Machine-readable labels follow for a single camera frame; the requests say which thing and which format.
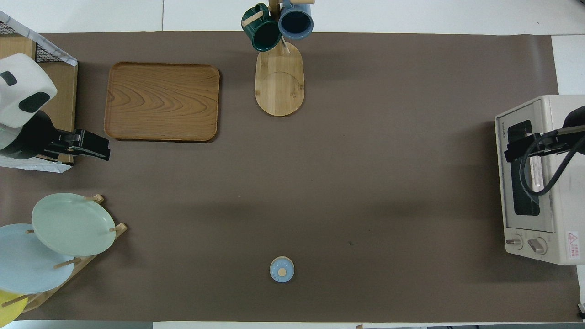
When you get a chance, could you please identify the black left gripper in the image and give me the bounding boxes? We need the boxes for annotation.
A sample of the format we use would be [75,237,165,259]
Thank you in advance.
[45,129,111,161]

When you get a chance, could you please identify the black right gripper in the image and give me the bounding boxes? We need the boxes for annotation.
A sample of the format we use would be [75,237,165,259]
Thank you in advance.
[504,126,585,163]

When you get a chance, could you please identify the glass oven door with handle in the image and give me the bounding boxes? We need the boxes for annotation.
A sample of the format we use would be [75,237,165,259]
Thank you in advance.
[495,101,556,233]

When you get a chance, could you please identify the cream toaster oven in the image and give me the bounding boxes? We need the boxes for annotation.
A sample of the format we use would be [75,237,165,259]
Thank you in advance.
[495,95,585,265]

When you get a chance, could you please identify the wooden stepped shelf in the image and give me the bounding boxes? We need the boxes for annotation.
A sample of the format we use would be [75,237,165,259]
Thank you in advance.
[0,34,78,165]

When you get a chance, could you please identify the white patterned liner cloth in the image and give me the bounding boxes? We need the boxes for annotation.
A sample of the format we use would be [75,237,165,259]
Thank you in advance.
[0,11,78,173]

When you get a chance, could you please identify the rectangular wooden tray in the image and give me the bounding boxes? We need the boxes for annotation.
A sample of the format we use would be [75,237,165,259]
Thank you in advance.
[104,62,220,142]

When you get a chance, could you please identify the pale green plate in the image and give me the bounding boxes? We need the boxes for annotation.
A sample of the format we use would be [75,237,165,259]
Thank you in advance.
[32,192,117,257]

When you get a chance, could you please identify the wooden plate rack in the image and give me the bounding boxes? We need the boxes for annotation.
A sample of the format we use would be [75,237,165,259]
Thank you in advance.
[0,194,128,313]

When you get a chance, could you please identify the light blue plate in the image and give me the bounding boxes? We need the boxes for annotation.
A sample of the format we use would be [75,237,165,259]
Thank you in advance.
[0,223,76,294]

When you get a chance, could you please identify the yellow plate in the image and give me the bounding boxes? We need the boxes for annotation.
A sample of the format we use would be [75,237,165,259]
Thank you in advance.
[0,289,26,326]

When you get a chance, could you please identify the wooden mug tree stand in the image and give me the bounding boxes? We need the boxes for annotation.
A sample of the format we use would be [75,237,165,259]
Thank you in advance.
[241,0,316,117]

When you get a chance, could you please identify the brown table mat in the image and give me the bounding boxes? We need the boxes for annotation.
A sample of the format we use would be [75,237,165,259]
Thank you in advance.
[0,31,579,323]

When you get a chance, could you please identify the dark green mug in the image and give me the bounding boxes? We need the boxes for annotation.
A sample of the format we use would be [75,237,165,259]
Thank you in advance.
[241,4,282,52]

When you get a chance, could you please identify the small blue bell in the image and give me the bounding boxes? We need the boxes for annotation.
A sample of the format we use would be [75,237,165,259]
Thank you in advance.
[269,256,295,283]

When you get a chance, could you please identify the blue mug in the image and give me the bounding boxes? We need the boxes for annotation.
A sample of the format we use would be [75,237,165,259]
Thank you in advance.
[278,0,314,40]

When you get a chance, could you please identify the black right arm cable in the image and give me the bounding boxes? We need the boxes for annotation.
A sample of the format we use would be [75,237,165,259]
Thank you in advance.
[519,133,585,198]

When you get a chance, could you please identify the black wire basket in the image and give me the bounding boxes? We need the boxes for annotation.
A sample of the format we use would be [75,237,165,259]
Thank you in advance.
[0,21,76,64]

